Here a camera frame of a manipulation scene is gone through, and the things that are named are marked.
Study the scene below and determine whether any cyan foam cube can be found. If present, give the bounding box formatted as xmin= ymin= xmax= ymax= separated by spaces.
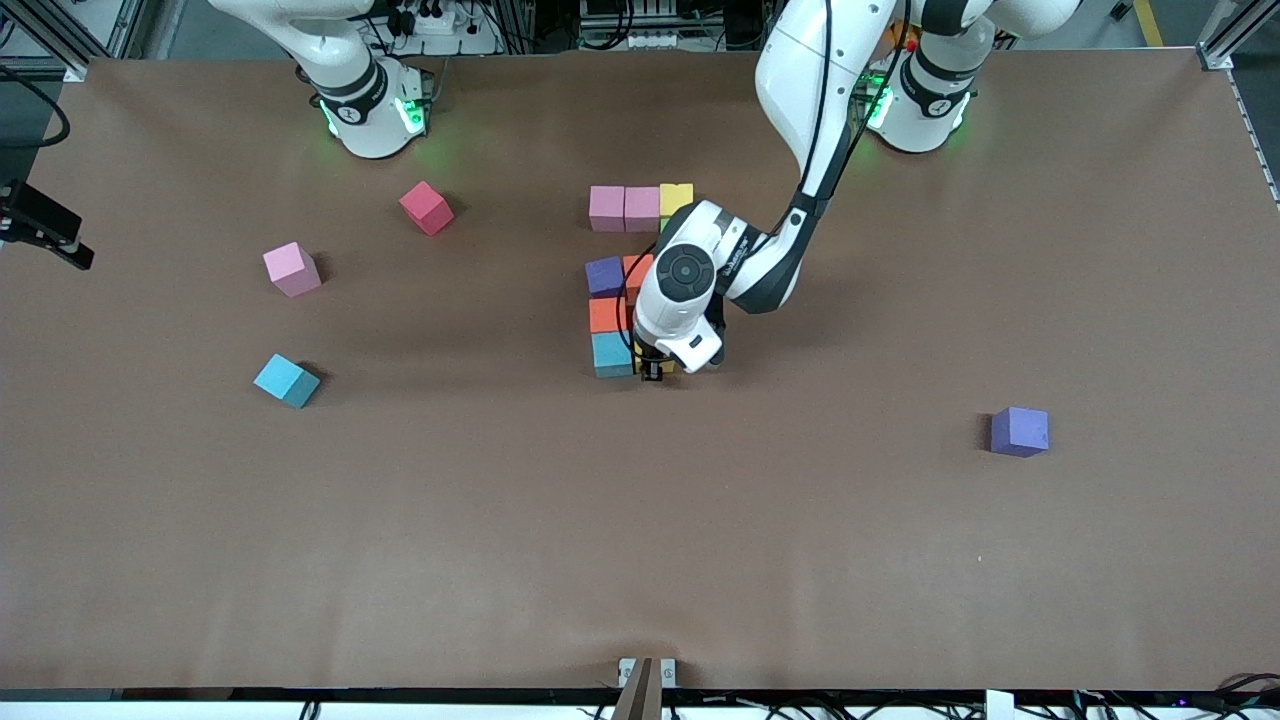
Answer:
xmin=252 ymin=354 xmax=322 ymax=409
xmin=591 ymin=331 xmax=636 ymax=379

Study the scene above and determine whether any purple foam cube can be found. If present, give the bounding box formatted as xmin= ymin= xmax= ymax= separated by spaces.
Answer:
xmin=585 ymin=256 xmax=627 ymax=300
xmin=990 ymin=406 xmax=1051 ymax=459

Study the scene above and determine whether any brown paper table cover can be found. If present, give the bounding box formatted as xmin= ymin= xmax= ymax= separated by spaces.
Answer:
xmin=0 ymin=48 xmax=1280 ymax=693

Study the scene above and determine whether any red foam cube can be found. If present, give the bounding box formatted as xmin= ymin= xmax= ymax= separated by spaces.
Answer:
xmin=399 ymin=180 xmax=455 ymax=237

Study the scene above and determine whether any white equipment rack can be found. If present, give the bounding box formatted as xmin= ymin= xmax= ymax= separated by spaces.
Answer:
xmin=578 ymin=0 xmax=693 ymax=51

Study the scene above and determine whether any white power strip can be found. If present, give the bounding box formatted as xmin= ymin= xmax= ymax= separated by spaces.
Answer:
xmin=385 ymin=5 xmax=471 ymax=39

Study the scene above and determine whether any orange packaged goods pile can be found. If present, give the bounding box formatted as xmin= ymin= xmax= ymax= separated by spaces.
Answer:
xmin=885 ymin=0 xmax=926 ymax=51

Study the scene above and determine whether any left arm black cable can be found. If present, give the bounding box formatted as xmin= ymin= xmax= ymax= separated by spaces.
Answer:
xmin=619 ymin=238 xmax=663 ymax=353

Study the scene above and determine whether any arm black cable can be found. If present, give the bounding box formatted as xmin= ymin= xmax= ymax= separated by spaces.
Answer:
xmin=0 ymin=65 xmax=71 ymax=151
xmin=619 ymin=238 xmax=663 ymax=353

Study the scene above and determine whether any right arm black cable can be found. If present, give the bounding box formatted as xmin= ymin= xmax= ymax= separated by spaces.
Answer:
xmin=0 ymin=65 xmax=71 ymax=151

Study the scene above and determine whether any small metal bracket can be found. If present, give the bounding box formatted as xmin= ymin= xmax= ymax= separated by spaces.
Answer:
xmin=617 ymin=657 xmax=678 ymax=689

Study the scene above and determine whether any black table edge rail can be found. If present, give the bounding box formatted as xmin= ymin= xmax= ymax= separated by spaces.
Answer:
xmin=0 ymin=686 xmax=1280 ymax=704

